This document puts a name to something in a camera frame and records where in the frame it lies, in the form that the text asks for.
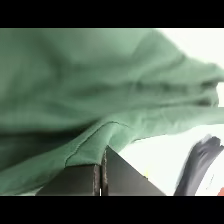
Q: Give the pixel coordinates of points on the green shirt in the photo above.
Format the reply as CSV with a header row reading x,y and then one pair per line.
x,y
100,90

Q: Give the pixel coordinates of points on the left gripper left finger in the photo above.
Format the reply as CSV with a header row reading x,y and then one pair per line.
x,y
73,181

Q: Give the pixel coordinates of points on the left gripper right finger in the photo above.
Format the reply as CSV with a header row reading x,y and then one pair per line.
x,y
125,176

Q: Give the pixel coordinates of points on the red garment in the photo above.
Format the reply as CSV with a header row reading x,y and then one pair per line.
x,y
221,192

